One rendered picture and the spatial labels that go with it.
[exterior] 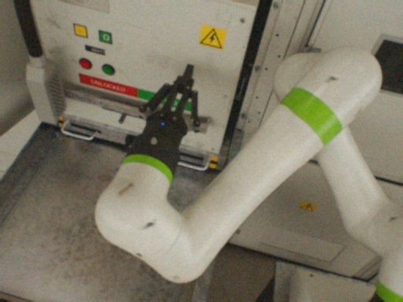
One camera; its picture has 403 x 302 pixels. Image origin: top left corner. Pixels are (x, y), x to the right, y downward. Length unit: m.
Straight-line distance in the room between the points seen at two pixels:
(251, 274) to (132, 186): 1.42
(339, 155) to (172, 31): 0.46
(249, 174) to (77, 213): 0.57
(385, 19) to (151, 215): 0.69
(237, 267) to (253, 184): 1.33
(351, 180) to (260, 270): 1.12
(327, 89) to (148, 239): 0.38
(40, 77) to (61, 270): 0.46
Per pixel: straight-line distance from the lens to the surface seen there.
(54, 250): 1.05
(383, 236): 0.94
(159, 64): 0.93
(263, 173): 0.65
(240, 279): 1.94
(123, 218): 0.58
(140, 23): 0.88
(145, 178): 0.61
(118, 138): 1.17
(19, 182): 1.17
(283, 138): 0.66
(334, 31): 1.00
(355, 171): 0.94
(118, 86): 1.03
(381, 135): 1.24
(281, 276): 1.16
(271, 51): 1.06
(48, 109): 1.03
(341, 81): 0.69
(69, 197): 1.12
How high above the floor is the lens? 1.79
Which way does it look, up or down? 51 degrees down
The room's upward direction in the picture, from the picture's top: 11 degrees clockwise
